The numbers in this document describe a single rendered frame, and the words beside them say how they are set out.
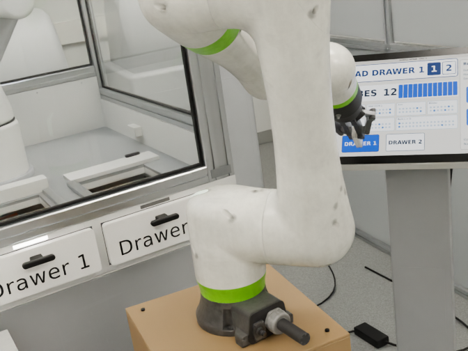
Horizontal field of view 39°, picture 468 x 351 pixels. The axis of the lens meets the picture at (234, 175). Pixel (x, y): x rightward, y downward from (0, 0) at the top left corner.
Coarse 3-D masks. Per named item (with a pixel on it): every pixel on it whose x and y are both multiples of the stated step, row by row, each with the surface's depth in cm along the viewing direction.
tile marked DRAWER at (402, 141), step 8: (392, 136) 167; (400, 136) 166; (408, 136) 165; (416, 136) 165; (424, 136) 164; (392, 144) 166; (400, 144) 165; (408, 144) 165; (416, 144) 164; (424, 144) 163
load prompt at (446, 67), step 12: (432, 60) 170; (444, 60) 169; (456, 60) 168; (360, 72) 176; (372, 72) 175; (384, 72) 173; (396, 72) 172; (408, 72) 171; (420, 72) 170; (432, 72) 169; (444, 72) 168; (456, 72) 167
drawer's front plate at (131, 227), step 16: (160, 208) 167; (176, 208) 169; (112, 224) 161; (128, 224) 163; (144, 224) 166; (160, 224) 168; (176, 224) 170; (112, 240) 162; (144, 240) 167; (176, 240) 171; (112, 256) 163; (128, 256) 165
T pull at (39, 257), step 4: (32, 256) 153; (36, 256) 152; (40, 256) 152; (44, 256) 152; (48, 256) 151; (52, 256) 152; (32, 260) 150; (36, 260) 150; (40, 260) 151; (44, 260) 151; (48, 260) 152; (24, 264) 149; (28, 264) 149; (32, 264) 150; (36, 264) 150; (40, 264) 151; (24, 268) 149; (28, 268) 150
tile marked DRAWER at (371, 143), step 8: (344, 136) 171; (368, 136) 169; (376, 136) 168; (344, 144) 170; (352, 144) 170; (368, 144) 168; (376, 144) 167; (344, 152) 170; (352, 152) 169; (360, 152) 168; (368, 152) 167
